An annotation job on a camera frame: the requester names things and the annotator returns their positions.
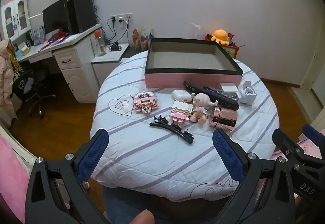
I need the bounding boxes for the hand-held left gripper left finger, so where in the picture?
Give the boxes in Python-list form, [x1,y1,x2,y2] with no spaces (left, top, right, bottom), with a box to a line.
[25,128,110,224]

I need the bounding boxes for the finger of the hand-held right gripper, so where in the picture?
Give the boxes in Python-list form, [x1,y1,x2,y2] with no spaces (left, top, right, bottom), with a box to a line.
[301,124,325,161]
[272,128,309,171]

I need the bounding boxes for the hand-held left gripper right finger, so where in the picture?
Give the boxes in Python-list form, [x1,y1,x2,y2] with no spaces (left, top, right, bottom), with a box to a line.
[212,129,296,224]

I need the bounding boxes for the rose gold metal canister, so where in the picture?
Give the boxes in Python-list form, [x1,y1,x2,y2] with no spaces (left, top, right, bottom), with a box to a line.
[209,105,238,130]

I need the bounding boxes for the black remote control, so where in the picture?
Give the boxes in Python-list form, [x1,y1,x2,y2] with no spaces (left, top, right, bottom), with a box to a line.
[183,81,239,111]

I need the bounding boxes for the small pink-haired doll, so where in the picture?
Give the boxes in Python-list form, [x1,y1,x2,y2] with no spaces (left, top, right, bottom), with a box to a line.
[189,93,217,128]

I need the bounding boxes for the white plastic holder device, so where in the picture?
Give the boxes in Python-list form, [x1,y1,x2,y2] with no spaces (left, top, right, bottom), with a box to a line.
[239,80,260,106]

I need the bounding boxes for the black hair clip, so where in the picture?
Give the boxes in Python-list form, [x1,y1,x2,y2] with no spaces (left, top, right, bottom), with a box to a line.
[149,115,195,146]

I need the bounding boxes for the pink white block figure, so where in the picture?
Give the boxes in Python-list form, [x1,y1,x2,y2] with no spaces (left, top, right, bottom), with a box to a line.
[169,100,195,125]

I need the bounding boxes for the white square box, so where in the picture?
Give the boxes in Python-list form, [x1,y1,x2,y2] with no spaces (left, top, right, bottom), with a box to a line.
[220,82,238,98]

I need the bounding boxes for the pink block model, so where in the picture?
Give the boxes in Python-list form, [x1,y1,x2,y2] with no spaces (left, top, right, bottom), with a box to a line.
[134,91,158,113]

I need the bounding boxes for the white earbuds case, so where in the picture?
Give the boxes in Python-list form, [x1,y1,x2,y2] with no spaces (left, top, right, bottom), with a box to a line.
[172,89,193,103]

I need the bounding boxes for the pink box with black rim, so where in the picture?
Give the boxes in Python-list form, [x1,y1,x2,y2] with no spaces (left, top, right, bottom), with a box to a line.
[145,38,244,89]

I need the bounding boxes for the purple printed blanket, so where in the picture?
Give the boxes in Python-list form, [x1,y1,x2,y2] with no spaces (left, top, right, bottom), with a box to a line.
[271,135,325,163]

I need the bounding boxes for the round table with quilted cover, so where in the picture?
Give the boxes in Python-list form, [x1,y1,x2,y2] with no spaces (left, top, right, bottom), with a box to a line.
[90,50,280,201]

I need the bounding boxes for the white plug adapter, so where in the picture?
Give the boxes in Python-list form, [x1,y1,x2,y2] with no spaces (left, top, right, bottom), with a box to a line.
[235,91,245,106]

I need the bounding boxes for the pink fabric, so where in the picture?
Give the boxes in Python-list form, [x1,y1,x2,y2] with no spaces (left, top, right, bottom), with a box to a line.
[0,135,30,214]

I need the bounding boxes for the black office chair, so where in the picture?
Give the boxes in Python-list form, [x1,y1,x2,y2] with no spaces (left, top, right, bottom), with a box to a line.
[13,64,57,119]

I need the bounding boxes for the white side cabinet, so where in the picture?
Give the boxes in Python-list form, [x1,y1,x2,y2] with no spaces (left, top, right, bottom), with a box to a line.
[91,43,129,87]

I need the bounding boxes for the white desk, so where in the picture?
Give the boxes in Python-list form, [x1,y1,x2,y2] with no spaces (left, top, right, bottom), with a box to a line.
[19,23,102,103]

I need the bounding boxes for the red printed crate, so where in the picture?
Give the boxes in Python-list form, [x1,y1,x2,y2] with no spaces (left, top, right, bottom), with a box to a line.
[205,34,239,59]

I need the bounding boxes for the bottle with orange cap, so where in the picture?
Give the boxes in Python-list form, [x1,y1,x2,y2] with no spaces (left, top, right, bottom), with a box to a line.
[94,30,107,56]

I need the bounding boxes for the orange plush octopus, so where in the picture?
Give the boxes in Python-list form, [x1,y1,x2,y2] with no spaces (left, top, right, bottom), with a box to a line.
[211,29,232,45]

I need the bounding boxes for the snack bags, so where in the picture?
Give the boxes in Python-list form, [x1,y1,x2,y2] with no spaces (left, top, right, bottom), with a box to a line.
[131,28,155,50]

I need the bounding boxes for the clear plastic bag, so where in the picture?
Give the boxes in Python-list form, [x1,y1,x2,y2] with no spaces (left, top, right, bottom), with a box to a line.
[190,22,207,39]

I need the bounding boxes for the black speakers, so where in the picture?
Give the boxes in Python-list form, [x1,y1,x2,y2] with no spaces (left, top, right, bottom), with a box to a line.
[66,0,96,34]

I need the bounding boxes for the black computer monitor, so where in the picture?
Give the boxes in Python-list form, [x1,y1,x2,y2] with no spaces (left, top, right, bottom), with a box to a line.
[42,0,69,35]

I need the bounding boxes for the white glass door cabinet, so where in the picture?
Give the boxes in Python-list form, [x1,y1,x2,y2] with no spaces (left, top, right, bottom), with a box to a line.
[0,0,32,42]

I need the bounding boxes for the white wall socket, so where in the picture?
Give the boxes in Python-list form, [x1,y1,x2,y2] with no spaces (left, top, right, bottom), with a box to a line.
[110,13,133,24]

